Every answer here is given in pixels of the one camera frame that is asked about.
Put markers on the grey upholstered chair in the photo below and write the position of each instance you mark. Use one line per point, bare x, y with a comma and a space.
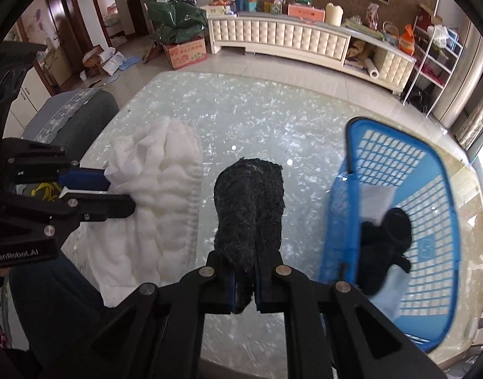
72, 120

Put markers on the white metal shelf rack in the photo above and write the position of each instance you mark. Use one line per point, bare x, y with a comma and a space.
438, 50

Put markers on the red printed cardboard box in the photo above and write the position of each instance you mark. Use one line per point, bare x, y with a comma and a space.
186, 54

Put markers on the black scouring pad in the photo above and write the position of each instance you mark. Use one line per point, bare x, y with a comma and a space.
248, 198

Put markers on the white paper roll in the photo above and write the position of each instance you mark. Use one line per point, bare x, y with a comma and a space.
372, 70

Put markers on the orange bag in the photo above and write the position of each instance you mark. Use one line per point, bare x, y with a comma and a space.
406, 41

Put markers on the cream plastic jug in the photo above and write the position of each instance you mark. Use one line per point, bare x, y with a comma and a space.
333, 14

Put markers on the light blue cloth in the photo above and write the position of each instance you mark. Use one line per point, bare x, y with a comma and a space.
390, 295

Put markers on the pink drawer box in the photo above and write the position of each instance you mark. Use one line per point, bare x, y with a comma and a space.
306, 12

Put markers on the grey white felt cloth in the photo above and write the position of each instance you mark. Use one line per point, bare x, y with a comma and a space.
375, 201

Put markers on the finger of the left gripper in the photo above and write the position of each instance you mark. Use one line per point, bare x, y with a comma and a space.
84, 179
91, 207

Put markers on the white fluffy towel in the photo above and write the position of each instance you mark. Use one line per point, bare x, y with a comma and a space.
160, 167

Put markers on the blue plastic laundry basket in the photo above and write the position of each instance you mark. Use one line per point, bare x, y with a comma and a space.
379, 155

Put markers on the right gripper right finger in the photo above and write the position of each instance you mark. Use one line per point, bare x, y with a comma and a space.
269, 290

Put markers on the cream tufted tv cabinet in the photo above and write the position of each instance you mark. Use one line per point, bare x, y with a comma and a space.
338, 48

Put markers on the green plastic bag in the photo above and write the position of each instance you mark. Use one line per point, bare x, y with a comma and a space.
176, 21

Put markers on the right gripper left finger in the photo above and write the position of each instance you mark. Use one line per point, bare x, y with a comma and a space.
221, 287

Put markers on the beige curtain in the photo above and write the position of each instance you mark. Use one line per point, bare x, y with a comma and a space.
472, 128

